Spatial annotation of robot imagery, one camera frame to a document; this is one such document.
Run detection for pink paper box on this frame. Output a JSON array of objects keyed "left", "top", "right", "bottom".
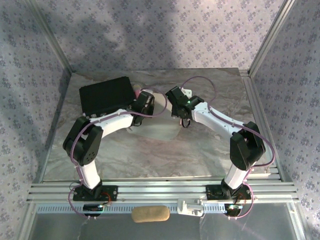
[{"left": 126, "top": 92, "right": 181, "bottom": 141}]

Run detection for black hard case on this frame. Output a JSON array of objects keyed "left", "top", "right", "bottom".
[{"left": 78, "top": 76, "right": 137, "bottom": 118}]

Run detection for white plastic clamp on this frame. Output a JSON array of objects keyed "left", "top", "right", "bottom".
[{"left": 176, "top": 197, "right": 205, "bottom": 217}]

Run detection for tan sponge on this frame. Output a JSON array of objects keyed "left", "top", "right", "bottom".
[{"left": 131, "top": 205, "right": 170, "bottom": 223}]

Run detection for small black controller board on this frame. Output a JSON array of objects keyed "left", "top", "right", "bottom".
[
  {"left": 83, "top": 203, "right": 104, "bottom": 217},
  {"left": 224, "top": 203, "right": 244, "bottom": 217}
]

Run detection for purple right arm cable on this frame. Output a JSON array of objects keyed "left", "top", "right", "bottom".
[{"left": 181, "top": 76, "right": 277, "bottom": 221}]

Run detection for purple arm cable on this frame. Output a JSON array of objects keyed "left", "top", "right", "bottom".
[
  {"left": 68, "top": 87, "right": 168, "bottom": 221},
  {"left": 181, "top": 76, "right": 277, "bottom": 221}
]

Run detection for aluminium side frame rail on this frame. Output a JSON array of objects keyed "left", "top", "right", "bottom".
[{"left": 239, "top": 69, "right": 283, "bottom": 181}]

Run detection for aluminium front frame rails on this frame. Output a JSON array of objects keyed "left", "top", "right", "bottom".
[{"left": 27, "top": 178, "right": 300, "bottom": 203}]

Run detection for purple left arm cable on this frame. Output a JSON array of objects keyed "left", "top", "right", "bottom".
[{"left": 68, "top": 87, "right": 168, "bottom": 221}]

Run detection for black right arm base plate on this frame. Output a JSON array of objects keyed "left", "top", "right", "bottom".
[{"left": 206, "top": 184, "right": 252, "bottom": 201}]

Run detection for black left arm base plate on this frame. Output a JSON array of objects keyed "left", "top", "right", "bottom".
[{"left": 72, "top": 184, "right": 118, "bottom": 202}]

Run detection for aluminium corner frame post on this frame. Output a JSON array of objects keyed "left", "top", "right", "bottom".
[
  {"left": 27, "top": 0, "right": 75, "bottom": 75},
  {"left": 248, "top": 0, "right": 296, "bottom": 76}
]

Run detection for grey slotted cable duct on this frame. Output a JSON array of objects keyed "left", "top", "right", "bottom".
[{"left": 36, "top": 202, "right": 293, "bottom": 214}]

